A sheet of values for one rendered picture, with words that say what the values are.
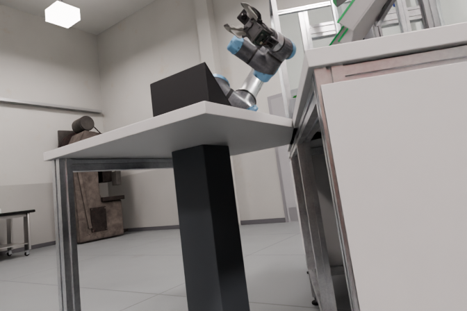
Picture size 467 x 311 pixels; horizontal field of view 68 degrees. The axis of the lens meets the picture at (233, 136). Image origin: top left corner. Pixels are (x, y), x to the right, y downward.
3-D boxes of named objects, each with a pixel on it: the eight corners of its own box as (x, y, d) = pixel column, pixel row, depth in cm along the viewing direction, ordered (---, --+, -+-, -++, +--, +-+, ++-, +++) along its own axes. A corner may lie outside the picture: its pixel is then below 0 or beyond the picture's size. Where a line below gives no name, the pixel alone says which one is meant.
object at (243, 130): (43, 161, 115) (42, 153, 115) (212, 160, 189) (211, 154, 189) (206, 112, 76) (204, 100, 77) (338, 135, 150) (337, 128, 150)
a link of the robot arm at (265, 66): (245, 66, 146) (260, 44, 143) (267, 82, 147) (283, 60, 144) (244, 69, 139) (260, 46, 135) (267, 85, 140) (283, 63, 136)
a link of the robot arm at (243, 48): (243, 29, 181) (238, 28, 134) (260, 41, 182) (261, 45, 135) (231, 48, 184) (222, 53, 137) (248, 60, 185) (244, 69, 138)
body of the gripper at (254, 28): (265, 26, 117) (283, 37, 127) (251, 12, 122) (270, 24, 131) (250, 43, 120) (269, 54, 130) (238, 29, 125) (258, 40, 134)
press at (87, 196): (110, 234, 813) (102, 127, 851) (142, 232, 749) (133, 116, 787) (53, 246, 703) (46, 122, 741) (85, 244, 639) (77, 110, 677)
